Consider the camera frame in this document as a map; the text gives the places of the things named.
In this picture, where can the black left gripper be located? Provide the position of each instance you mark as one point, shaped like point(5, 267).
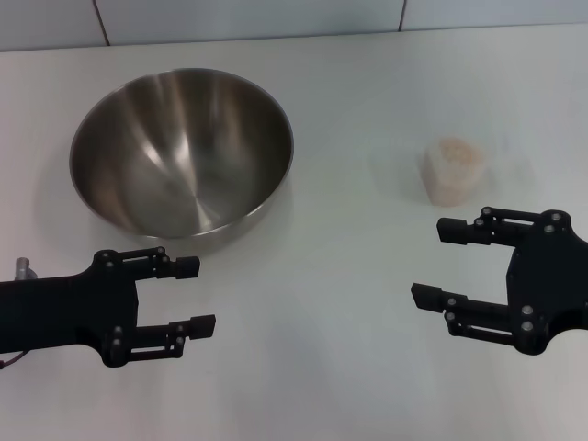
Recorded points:
point(59, 312)

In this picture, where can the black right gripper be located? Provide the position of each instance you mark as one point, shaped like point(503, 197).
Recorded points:
point(551, 285)

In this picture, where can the clear cup of rice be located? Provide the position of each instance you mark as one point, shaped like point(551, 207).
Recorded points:
point(455, 156)

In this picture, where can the stainless steel mixing bowl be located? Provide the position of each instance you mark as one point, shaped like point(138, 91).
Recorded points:
point(184, 151)

